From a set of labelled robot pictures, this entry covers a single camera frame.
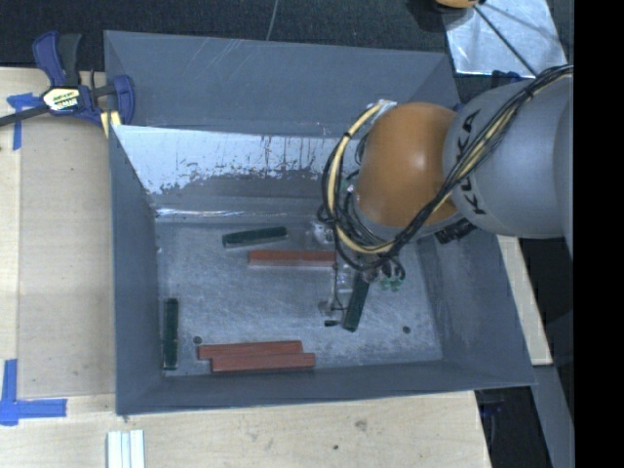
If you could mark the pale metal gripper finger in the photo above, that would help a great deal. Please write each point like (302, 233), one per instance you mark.
(336, 288)
(336, 321)

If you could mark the dark green flat block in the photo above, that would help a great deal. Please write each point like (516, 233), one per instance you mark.
(170, 334)
(356, 305)
(254, 237)

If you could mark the red-brown flat block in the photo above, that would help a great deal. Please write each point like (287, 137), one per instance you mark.
(263, 362)
(292, 258)
(248, 348)

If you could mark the grey metal bin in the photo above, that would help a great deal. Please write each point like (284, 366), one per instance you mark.
(253, 305)

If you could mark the pale wood flat board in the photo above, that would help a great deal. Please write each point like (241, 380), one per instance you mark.
(63, 261)

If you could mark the black cylinder on white bracket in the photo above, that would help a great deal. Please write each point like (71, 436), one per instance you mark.
(456, 233)

